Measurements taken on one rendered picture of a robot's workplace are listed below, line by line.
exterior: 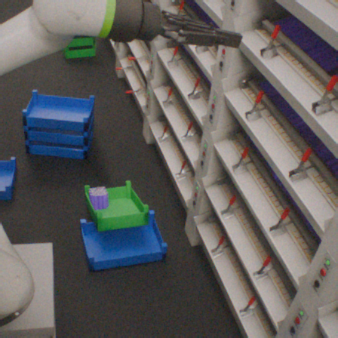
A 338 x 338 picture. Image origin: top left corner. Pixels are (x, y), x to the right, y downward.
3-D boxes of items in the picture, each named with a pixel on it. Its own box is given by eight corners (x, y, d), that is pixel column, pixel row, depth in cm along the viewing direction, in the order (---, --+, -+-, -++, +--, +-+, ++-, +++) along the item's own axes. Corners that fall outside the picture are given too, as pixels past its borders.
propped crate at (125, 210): (85, 202, 204) (84, 185, 201) (130, 197, 210) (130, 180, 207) (97, 231, 177) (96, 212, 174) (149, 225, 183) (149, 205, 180)
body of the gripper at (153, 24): (126, 29, 96) (167, 36, 100) (136, 46, 90) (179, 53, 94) (136, -6, 92) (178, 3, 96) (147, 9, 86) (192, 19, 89)
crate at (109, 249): (89, 271, 175) (89, 258, 170) (80, 233, 190) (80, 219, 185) (165, 259, 184) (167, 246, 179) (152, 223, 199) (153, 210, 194)
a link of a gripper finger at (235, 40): (213, 28, 97) (215, 29, 96) (241, 35, 100) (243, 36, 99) (208, 41, 99) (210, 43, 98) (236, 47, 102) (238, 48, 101)
